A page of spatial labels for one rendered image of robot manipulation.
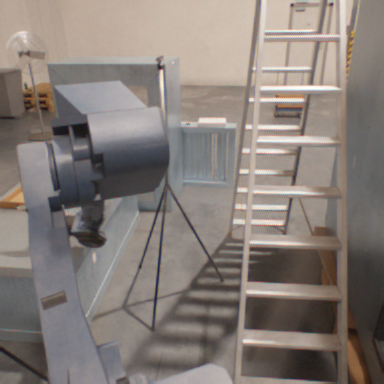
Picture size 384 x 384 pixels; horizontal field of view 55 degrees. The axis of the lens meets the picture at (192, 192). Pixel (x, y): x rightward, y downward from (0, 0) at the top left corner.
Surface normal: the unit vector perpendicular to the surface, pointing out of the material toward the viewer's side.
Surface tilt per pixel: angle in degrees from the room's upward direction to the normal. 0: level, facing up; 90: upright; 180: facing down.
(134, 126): 54
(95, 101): 31
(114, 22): 90
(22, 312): 90
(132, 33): 90
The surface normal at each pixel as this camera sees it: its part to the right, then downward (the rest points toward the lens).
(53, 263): 0.27, -0.21
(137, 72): -0.17, 0.44
